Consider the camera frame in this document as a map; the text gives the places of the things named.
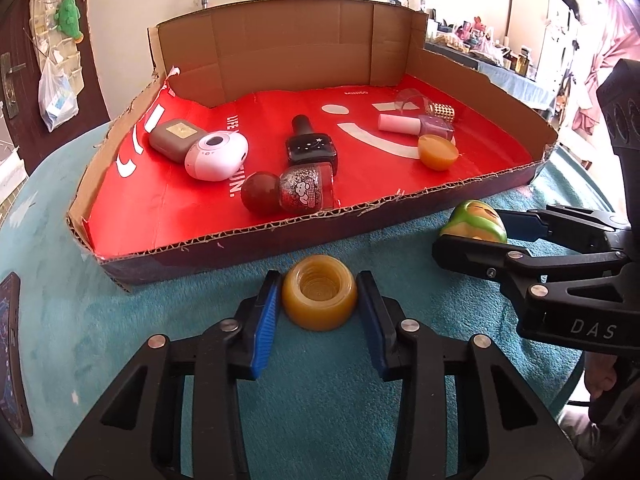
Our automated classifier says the hanging plastic bag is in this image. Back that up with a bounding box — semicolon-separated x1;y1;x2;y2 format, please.
39;60;81;133

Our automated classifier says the white cabinet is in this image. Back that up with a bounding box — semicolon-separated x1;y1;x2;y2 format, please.
507;0;581;96

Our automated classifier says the orange domed lid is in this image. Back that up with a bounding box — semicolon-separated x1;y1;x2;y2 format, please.
417;133;459;171

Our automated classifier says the glitter nail polish bottle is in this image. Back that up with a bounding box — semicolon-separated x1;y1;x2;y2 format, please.
241;162;336;213

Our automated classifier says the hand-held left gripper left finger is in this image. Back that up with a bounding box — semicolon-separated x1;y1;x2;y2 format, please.
52;270;283;480

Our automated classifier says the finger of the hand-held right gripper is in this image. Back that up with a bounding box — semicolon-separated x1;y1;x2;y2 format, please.
500;205;631;256
432;235;631;306

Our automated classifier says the clear plastic cup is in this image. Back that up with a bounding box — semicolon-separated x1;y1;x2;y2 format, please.
393;87;436;116

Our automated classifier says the smartphone in dark case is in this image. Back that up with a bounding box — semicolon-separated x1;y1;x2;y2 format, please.
0;271;33;438

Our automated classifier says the green and yellow toy figure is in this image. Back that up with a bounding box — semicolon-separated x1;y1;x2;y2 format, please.
440;200;508;246

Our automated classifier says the brown door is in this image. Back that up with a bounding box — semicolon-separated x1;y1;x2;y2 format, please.
0;0;111;196

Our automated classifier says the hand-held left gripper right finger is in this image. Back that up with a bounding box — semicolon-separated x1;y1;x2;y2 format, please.
356;270;586;480

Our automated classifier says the pink nail polish bottle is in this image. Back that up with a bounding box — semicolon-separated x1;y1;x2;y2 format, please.
378;112;456;142

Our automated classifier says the amber hollow jar cap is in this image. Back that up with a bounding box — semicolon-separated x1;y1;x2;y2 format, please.
281;255;358;332

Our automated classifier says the gold studded cylinder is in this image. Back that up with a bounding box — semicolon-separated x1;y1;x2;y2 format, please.
426;102;458;123

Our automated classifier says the green plush toy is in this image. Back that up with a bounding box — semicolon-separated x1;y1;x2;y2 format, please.
54;0;85;43

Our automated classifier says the cardboard box with red lining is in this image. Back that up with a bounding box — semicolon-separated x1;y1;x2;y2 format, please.
67;0;558;293

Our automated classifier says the black nail polish bottle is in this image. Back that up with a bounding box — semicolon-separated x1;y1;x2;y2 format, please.
286;115;340;173

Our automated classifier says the pale pink round case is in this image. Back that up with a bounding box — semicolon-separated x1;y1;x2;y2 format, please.
184;131;249;182

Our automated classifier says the table with blue cloth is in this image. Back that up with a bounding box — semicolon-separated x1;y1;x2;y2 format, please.
424;40;558;111

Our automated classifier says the metal door handle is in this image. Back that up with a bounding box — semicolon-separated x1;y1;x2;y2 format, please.
0;52;26;120

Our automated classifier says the person's right hand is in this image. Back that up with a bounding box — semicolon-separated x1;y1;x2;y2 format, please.
582;352;623;403

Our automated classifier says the pink cloth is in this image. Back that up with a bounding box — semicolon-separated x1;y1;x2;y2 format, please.
572;0;640;133

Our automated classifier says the grey earbud case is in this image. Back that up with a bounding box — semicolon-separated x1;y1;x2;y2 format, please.
148;118;208;163

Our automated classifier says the clear hanging organizer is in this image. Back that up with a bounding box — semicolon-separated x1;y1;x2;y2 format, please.
27;0;86;96

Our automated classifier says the clutter of bottles and jars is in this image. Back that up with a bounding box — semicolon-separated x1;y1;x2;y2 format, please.
425;7;538;78

